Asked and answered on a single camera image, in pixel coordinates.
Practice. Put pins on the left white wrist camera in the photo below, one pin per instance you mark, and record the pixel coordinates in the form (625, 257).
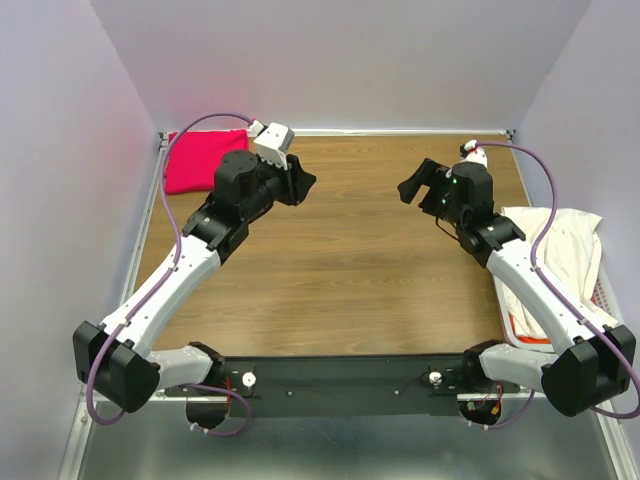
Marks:
(272, 142)

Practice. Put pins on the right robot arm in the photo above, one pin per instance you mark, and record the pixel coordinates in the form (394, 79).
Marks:
(590, 362)

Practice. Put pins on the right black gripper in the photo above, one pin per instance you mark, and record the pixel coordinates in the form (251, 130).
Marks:
(433, 182)

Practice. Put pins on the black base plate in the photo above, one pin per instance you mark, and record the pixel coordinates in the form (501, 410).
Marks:
(352, 385)

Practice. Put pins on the aluminium frame rail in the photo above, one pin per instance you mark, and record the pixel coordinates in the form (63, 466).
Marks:
(82, 423)

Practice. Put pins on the white plastic basket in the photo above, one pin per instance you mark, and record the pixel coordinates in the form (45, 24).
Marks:
(600, 298)

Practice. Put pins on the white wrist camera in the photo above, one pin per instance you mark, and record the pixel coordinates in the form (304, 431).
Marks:
(272, 142)
(472, 152)

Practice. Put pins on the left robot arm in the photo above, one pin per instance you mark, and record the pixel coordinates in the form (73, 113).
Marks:
(116, 358)

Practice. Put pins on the folded pink t shirt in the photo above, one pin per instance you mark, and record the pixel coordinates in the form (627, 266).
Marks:
(196, 156)

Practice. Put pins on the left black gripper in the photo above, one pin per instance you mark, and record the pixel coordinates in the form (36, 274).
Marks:
(291, 179)

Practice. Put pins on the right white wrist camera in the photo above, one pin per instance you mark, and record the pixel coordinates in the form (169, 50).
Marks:
(472, 152)

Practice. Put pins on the orange t shirt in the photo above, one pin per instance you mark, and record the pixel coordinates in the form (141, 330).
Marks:
(533, 340)

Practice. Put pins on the white t shirt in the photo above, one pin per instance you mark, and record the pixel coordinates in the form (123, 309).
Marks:
(572, 250)

